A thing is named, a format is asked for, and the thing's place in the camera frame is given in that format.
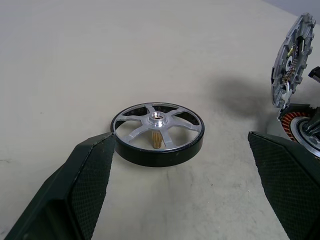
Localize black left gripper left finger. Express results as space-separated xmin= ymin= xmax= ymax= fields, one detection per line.
xmin=0 ymin=131 xmax=118 ymax=240

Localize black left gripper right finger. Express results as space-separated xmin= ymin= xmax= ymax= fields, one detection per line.
xmin=247 ymin=130 xmax=320 ymax=240

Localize black silver spoked rotor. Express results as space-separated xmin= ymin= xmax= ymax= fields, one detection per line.
xmin=110 ymin=101 xmax=207 ymax=168

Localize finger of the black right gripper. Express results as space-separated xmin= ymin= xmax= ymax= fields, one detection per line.
xmin=308 ymin=66 xmax=320 ymax=83
xmin=300 ymin=106 xmax=320 ymax=141

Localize silver motor housing copper windings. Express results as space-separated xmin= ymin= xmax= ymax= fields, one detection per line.
xmin=276 ymin=102 xmax=320 ymax=159

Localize grey notched motor housing lid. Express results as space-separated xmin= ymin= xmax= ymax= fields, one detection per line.
xmin=269 ymin=12 xmax=316 ymax=109

